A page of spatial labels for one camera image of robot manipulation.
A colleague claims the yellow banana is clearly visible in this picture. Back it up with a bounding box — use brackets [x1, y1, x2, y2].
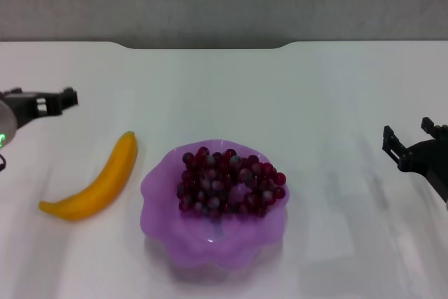
[38, 130, 139, 222]

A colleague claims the dark red grape bunch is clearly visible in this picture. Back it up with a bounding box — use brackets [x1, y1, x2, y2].
[176, 146, 287, 218]

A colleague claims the purple translucent scalloped bowl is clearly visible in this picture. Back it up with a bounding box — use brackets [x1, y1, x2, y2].
[139, 139, 291, 274]

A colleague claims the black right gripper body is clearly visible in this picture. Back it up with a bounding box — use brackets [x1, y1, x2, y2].
[400, 135, 448, 202]

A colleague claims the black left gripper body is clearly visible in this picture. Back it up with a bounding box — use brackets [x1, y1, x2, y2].
[0, 88, 48, 130]

